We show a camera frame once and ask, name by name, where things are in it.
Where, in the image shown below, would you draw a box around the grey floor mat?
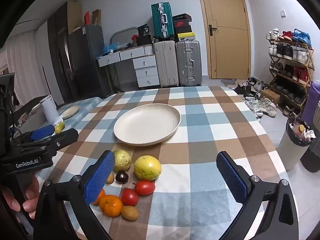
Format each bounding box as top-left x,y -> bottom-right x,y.
221,79 -> 240,88

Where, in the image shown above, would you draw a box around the white curtain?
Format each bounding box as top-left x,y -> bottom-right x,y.
5,20 -> 54,100

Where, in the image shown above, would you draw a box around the purple bag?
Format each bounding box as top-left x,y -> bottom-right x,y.
300,79 -> 320,130

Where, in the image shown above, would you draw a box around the scattered shoes pile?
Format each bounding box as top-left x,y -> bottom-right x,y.
232,77 -> 278,118

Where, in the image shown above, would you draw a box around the dark brown wardrobe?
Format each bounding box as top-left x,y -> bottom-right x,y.
47,1 -> 83,103

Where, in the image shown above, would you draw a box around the bumpy yellow-green guava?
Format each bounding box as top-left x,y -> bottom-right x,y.
112,149 -> 132,173

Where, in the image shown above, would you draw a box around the wooden shoe rack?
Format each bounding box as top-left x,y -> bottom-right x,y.
266,30 -> 315,117

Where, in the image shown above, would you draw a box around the white desk with drawers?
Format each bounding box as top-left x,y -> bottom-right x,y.
97,44 -> 160,88

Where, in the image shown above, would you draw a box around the black red shoe box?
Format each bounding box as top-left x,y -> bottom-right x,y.
174,21 -> 192,34

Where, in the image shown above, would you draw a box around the orange mandarin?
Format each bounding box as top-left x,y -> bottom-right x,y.
99,194 -> 124,218
90,187 -> 106,206

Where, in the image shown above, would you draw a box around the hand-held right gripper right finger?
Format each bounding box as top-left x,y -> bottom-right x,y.
216,151 -> 299,240

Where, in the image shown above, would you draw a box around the cream round plate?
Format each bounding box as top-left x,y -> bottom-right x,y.
114,103 -> 181,147

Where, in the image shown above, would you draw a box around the black carton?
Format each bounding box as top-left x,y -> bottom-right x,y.
137,24 -> 152,38

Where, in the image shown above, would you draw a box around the yellow black shoe box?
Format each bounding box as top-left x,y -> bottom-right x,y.
177,32 -> 196,41

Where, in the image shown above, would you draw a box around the dark purple plum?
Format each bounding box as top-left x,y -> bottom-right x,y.
115,170 -> 129,184

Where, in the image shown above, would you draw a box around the small beige plate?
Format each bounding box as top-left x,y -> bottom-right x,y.
61,105 -> 80,120

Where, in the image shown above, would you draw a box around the dark grey refrigerator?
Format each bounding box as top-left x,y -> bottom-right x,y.
66,25 -> 110,98

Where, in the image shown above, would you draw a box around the red tomato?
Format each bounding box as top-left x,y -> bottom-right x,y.
121,188 -> 139,206
135,180 -> 155,196

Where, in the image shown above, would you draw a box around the person's left hand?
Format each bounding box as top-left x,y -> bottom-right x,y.
0,170 -> 42,213

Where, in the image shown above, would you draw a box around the beige suitcase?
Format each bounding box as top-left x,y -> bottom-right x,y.
153,40 -> 179,88

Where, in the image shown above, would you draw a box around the grey chair frame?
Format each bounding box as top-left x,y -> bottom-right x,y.
110,29 -> 139,47

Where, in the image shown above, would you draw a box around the brown cardboard box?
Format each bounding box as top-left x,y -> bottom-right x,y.
260,89 -> 281,105

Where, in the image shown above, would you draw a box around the white trash bin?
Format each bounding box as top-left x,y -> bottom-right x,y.
276,117 -> 318,172

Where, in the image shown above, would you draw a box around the brown paper bag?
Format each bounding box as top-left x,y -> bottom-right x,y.
92,9 -> 102,26

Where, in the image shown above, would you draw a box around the pale blue checked cloth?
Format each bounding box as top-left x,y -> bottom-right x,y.
37,97 -> 103,130

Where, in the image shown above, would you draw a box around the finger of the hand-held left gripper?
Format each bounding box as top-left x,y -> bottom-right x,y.
10,128 -> 79,159
11,124 -> 55,147

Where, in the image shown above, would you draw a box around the blue brown checked tablecloth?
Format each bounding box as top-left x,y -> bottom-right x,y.
35,86 -> 278,240

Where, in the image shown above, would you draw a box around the rows of stored shoes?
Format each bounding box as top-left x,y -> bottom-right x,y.
266,28 -> 313,113

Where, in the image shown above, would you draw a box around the silver suitcase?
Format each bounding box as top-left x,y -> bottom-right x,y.
175,40 -> 202,87

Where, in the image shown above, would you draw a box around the smooth yellow-green guava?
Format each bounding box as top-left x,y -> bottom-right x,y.
134,155 -> 162,181

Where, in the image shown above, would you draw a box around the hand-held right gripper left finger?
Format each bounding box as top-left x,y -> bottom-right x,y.
37,150 -> 116,240

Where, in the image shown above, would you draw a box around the tan wooden door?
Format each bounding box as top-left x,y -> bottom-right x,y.
197,0 -> 252,80

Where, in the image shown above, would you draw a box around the teal suitcase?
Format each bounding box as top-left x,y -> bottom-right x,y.
151,2 -> 175,40

